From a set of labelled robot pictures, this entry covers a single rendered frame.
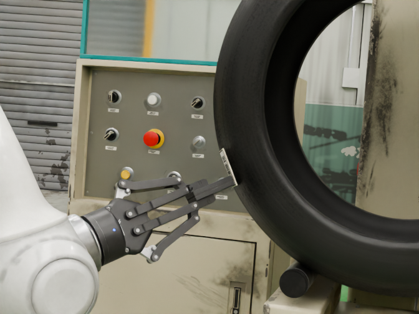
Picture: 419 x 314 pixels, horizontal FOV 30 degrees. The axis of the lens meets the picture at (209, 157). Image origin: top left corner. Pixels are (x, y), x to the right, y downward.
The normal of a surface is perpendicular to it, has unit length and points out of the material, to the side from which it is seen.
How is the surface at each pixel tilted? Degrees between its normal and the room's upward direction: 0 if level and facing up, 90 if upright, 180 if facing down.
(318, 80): 90
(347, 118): 90
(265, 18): 85
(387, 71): 90
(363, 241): 100
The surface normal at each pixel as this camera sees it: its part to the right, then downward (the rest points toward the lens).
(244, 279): -0.26, 0.04
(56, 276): 0.54, 0.14
